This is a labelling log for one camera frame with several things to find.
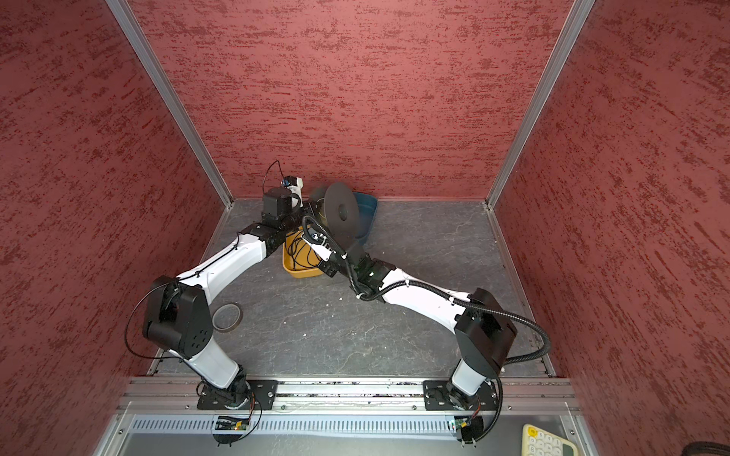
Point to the black cable spool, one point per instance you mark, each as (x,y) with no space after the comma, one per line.
(337,210)

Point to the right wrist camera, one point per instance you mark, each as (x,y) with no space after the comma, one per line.
(321,245)

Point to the perforated cable tray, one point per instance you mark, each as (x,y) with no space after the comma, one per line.
(397,426)

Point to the brown tape roll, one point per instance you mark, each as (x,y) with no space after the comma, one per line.
(227,317)

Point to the black corrugated conduit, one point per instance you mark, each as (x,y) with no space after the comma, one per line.
(352,246)

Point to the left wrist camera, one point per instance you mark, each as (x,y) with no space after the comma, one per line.
(294,185)

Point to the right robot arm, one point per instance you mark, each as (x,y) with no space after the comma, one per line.
(483,330)

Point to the yellow plastic bin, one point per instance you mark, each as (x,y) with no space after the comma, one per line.
(298,259)

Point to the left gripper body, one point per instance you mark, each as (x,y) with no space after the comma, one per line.
(296,218)

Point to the teal plastic bin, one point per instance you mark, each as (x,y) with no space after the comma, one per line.
(368,206)

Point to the yellow white calculator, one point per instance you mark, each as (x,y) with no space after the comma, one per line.
(538,442)

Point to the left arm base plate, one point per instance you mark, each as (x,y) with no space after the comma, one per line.
(240,395)

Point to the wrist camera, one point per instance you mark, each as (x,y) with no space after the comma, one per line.
(321,245)
(294,185)

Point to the aluminium front rail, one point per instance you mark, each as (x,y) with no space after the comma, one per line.
(180,394)

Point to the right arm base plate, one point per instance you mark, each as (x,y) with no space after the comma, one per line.
(442,395)

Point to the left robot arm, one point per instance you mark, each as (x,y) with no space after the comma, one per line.
(178,318)

